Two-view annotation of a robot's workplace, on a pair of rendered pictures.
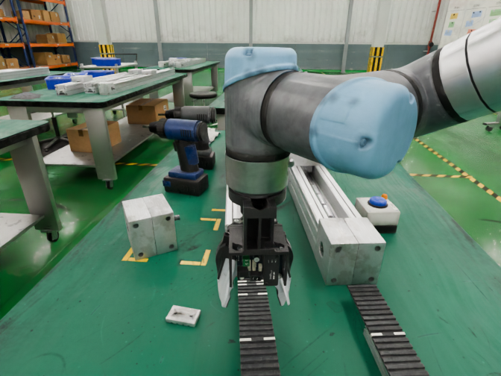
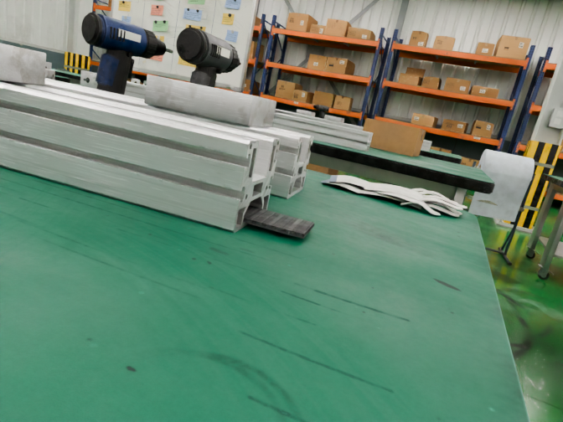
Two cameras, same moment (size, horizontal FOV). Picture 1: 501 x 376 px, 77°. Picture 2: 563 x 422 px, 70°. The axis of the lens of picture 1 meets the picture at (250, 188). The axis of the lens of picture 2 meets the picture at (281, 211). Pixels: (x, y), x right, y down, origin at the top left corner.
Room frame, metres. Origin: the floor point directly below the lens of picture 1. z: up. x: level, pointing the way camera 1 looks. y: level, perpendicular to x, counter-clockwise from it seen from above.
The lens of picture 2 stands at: (1.49, -0.52, 0.90)
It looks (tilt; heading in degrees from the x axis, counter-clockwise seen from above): 14 degrees down; 106
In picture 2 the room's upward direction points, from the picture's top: 12 degrees clockwise
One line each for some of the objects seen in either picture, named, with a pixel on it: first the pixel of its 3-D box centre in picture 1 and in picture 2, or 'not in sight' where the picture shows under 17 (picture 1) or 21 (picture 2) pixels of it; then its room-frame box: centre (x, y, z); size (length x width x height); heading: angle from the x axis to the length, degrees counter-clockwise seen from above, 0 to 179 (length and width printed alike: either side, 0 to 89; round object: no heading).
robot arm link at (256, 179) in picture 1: (259, 169); not in sight; (0.35, -0.01, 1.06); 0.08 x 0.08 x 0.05
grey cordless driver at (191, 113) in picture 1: (188, 137); (210, 96); (1.09, 0.22, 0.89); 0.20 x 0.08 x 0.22; 89
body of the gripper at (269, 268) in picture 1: (256, 230); not in sight; (0.34, -0.01, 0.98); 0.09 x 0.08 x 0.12; 3
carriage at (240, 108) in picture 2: not in sight; (212, 111); (1.19, 0.04, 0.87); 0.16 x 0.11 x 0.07; 3
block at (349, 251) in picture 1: (353, 250); not in sight; (0.51, -0.20, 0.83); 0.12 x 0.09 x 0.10; 93
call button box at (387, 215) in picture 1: (372, 214); not in sight; (0.68, -0.30, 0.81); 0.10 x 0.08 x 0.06; 93
